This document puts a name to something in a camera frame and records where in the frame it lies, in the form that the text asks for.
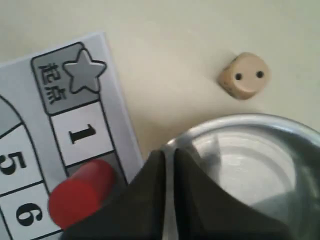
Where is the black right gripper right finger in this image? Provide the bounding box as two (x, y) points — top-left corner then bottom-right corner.
(174, 148), (320, 240)

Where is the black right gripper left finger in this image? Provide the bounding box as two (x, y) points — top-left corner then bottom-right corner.
(60, 150), (166, 240)

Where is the red cylinder game piece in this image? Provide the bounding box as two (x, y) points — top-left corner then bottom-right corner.
(48, 159), (116, 230)

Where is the beige wooden die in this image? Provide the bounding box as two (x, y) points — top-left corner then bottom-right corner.
(217, 52), (271, 100)

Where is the round stainless steel bowl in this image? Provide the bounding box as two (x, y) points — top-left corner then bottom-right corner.
(164, 113), (320, 227)

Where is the printed paper game board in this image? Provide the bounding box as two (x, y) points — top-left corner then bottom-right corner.
(0, 32), (143, 240)

